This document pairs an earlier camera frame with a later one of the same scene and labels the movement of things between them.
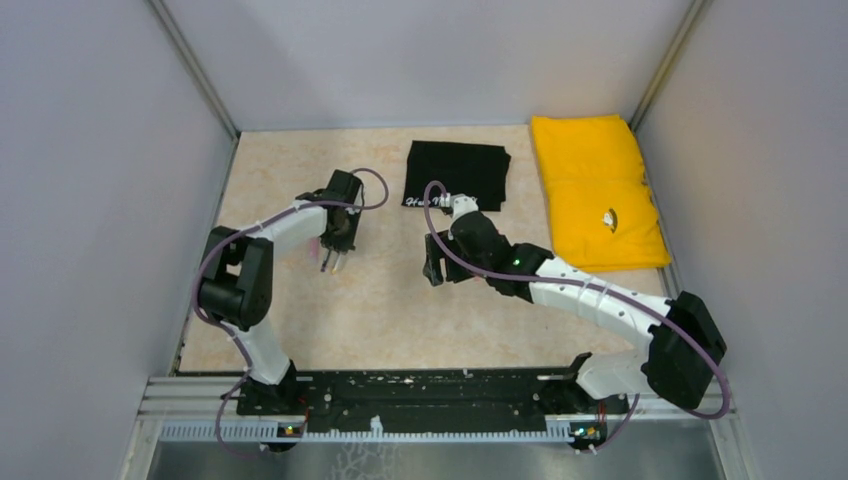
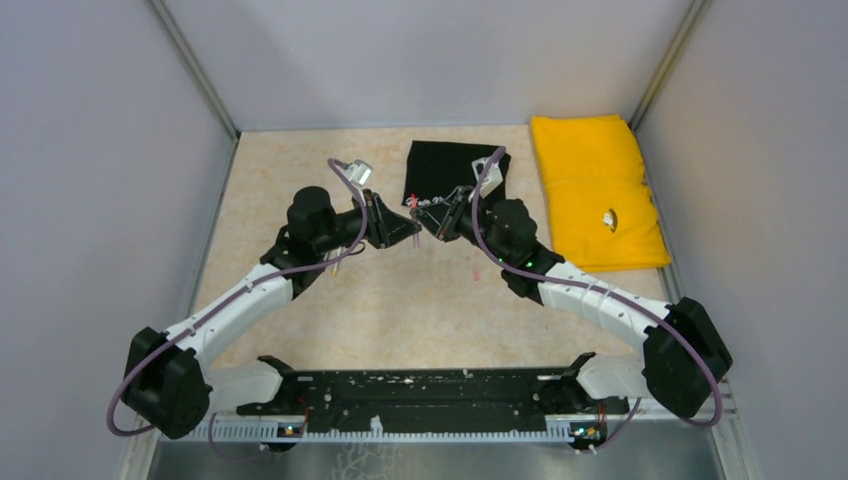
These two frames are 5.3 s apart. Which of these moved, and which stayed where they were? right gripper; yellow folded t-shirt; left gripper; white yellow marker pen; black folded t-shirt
Moved: right gripper; left gripper
Stayed: yellow folded t-shirt; black folded t-shirt; white yellow marker pen
